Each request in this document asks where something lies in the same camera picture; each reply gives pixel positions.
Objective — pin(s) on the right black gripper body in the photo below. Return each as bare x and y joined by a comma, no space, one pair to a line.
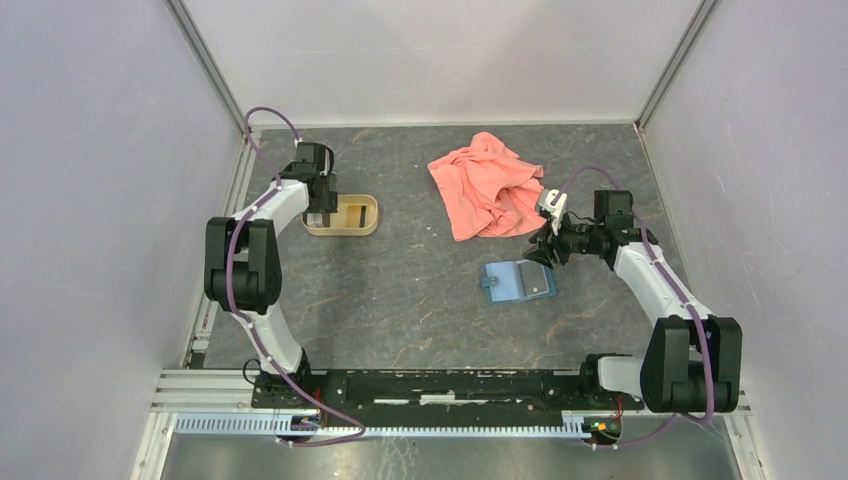
574,238

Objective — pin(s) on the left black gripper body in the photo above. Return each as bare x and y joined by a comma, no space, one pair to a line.
327,204

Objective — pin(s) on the blue card holder wallet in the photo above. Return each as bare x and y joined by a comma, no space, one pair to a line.
500,283

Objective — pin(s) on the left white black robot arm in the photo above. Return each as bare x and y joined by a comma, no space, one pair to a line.
242,269

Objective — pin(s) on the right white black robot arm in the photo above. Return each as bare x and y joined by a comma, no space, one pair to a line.
692,364

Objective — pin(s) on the grey card stack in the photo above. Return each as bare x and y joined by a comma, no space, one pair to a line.
317,220

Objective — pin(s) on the beige oval tray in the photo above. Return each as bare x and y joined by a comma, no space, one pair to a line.
342,223

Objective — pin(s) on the pink crumpled cloth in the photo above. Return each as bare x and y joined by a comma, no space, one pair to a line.
487,190

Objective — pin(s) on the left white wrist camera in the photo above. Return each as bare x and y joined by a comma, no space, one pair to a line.
315,158

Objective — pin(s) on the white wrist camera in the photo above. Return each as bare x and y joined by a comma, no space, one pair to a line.
315,158
551,205

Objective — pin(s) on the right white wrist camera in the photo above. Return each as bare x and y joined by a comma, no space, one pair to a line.
551,205

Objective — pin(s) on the white slotted cable duct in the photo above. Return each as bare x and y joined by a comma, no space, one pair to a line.
305,427

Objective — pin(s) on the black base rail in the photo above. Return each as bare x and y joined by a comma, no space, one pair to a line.
430,397

